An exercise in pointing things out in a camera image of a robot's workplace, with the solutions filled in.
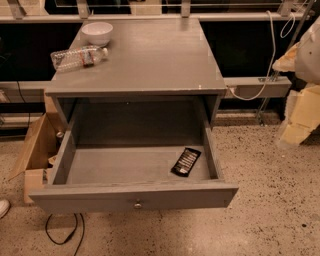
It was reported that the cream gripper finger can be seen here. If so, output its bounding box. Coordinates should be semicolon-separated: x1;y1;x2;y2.
277;84;320;148
272;43;299;72

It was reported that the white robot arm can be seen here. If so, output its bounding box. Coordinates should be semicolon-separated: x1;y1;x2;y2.
272;17;320;148

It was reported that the round metal drawer knob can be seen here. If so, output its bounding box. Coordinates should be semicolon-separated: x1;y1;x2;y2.
133;200;143;209

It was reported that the grey open top drawer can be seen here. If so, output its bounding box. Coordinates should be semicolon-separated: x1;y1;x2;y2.
28;101;240;214

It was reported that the grey wooden cabinet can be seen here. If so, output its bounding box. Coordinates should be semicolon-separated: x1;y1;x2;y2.
46;19;226;145

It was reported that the white ceramic bowl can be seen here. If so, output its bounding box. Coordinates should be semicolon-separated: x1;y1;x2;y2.
81;22;113;46

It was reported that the clear plastic water bottle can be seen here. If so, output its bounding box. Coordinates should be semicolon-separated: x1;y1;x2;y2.
50;45;108;72

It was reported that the brown cardboard box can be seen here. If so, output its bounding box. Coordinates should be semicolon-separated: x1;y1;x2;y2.
9;96;65;204

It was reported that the white shoe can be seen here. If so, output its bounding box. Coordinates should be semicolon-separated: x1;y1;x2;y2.
0;199;10;219

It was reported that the white hanging cable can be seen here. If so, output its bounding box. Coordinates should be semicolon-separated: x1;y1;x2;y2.
227;9;297;102

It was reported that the black floor cable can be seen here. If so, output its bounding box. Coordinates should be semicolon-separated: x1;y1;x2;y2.
44;213;86;256

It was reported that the grey wall rail beam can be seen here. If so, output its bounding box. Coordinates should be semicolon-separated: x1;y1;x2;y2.
0;76;292;103

